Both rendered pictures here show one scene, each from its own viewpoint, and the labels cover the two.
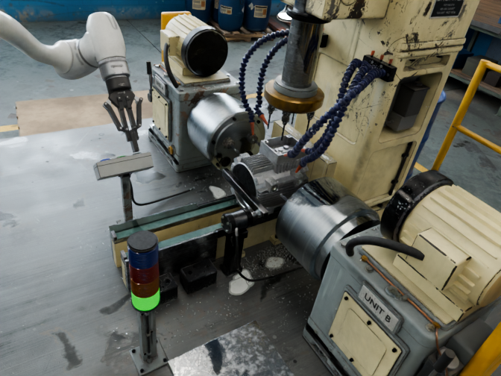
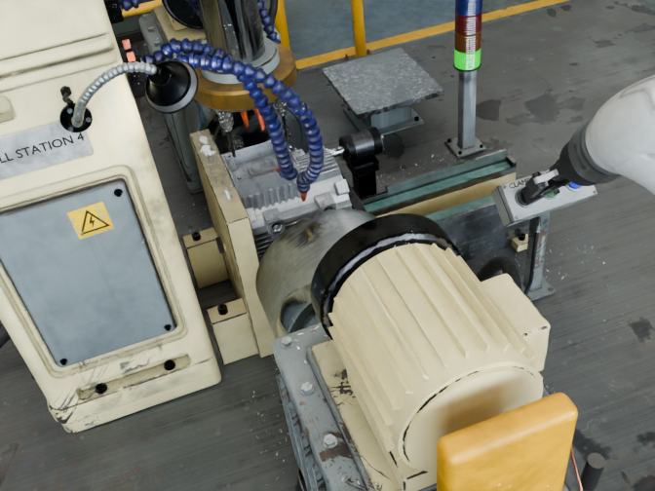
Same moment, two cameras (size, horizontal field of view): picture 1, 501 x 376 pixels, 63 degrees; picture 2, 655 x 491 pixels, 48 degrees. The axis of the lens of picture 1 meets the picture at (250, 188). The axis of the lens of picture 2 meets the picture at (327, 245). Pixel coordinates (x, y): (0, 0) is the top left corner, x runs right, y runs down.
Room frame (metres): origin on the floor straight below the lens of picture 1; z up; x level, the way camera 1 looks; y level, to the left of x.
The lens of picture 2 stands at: (2.15, 0.42, 1.90)
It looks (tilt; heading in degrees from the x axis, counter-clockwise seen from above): 42 degrees down; 202
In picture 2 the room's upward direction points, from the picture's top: 8 degrees counter-clockwise
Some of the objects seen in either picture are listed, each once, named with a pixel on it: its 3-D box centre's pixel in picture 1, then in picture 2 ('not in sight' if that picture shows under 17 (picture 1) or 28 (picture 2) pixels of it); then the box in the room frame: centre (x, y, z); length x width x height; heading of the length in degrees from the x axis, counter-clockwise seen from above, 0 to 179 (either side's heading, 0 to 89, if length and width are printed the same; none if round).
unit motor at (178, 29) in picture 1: (182, 71); (461, 409); (1.62, 0.35, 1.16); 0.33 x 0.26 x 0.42; 37
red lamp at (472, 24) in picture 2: (144, 265); (468, 19); (0.57, 0.20, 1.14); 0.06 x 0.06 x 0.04
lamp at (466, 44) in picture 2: (145, 280); (467, 38); (0.57, 0.20, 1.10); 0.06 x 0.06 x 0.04
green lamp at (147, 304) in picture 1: (145, 294); (467, 56); (0.57, 0.20, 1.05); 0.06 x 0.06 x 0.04
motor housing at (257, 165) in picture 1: (268, 179); (289, 208); (1.13, -0.06, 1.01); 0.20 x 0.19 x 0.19; 127
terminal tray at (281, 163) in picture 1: (282, 154); (262, 175); (1.16, -0.09, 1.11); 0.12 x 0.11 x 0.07; 127
